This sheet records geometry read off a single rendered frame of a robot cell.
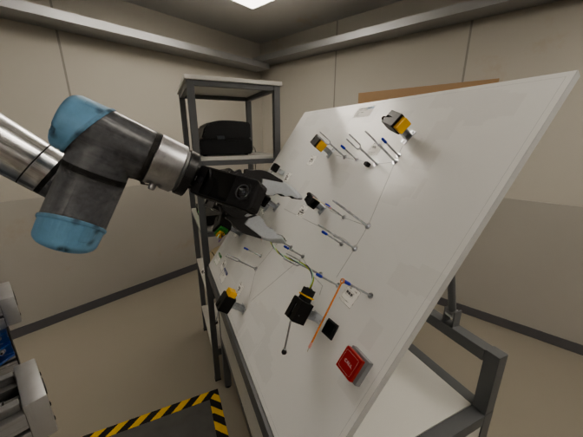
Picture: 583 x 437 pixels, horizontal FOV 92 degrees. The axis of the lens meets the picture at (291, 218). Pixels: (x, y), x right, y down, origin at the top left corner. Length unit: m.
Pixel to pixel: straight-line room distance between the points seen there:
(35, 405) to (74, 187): 0.45
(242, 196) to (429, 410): 0.88
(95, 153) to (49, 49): 2.64
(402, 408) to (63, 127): 1.02
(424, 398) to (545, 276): 1.99
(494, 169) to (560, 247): 2.14
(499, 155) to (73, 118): 0.74
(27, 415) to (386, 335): 0.68
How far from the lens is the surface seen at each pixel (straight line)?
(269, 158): 1.69
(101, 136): 0.42
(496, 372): 1.03
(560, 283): 2.93
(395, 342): 0.65
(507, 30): 2.84
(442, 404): 1.10
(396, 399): 1.07
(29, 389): 0.78
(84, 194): 0.43
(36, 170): 0.56
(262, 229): 0.48
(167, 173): 0.43
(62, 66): 3.04
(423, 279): 0.66
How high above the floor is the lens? 1.57
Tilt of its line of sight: 17 degrees down
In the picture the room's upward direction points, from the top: straight up
